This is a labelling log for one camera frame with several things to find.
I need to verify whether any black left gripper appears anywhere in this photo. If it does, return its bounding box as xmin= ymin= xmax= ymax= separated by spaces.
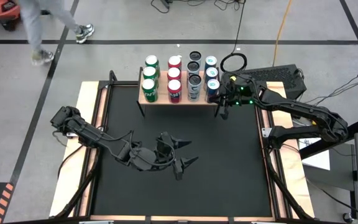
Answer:
xmin=152 ymin=132 xmax=200 ymax=181

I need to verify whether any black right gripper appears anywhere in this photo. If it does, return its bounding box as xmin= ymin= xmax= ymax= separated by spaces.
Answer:
xmin=211 ymin=73 xmax=257 ymax=121

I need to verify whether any blue silver Red Bull can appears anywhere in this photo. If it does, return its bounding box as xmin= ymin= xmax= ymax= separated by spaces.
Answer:
xmin=205 ymin=78 xmax=221 ymax=104
xmin=204 ymin=67 xmax=219 ymax=82
xmin=204 ymin=55 xmax=218 ymax=70

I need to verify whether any red Fanta can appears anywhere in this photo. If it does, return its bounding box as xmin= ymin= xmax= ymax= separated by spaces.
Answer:
xmin=167 ymin=78 xmax=183 ymax=104
xmin=167 ymin=55 xmax=182 ymax=70
xmin=167 ymin=67 xmax=181 ymax=82

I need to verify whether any green Sprite can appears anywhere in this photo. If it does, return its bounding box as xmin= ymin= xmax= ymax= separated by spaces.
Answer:
xmin=141 ymin=78 xmax=159 ymax=103
xmin=144 ymin=55 xmax=161 ymax=74
xmin=142 ymin=66 xmax=159 ymax=85

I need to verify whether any wooden shelf with black legs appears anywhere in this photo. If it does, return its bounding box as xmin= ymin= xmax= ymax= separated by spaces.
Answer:
xmin=137 ymin=67 xmax=222 ymax=118

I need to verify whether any wooden side board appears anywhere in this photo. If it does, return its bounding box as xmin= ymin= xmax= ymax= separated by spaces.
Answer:
xmin=48 ymin=81 xmax=111 ymax=218
xmin=265 ymin=81 xmax=316 ymax=218

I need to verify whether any white paper sheet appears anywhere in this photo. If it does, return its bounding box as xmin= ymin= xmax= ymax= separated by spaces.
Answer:
xmin=300 ymin=136 xmax=332 ymax=171

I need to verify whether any black desk support bar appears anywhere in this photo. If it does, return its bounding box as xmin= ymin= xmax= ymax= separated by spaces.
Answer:
xmin=299 ymin=118 xmax=358 ymax=160

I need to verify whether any person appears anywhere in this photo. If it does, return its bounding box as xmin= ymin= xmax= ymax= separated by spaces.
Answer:
xmin=17 ymin=0 xmax=95 ymax=67

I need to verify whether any black hanging looped cable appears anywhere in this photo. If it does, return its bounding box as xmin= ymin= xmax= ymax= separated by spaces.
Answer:
xmin=221 ymin=0 xmax=248 ymax=73

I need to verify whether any black aluminium table frame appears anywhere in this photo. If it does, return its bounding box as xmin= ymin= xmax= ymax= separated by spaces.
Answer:
xmin=54 ymin=70 xmax=315 ymax=224

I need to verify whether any yellow cable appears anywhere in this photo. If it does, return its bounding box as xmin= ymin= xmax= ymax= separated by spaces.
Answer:
xmin=272 ymin=0 xmax=293 ymax=67

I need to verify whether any black floor cable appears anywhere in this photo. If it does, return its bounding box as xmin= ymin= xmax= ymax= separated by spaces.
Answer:
xmin=150 ymin=0 xmax=175 ymax=14

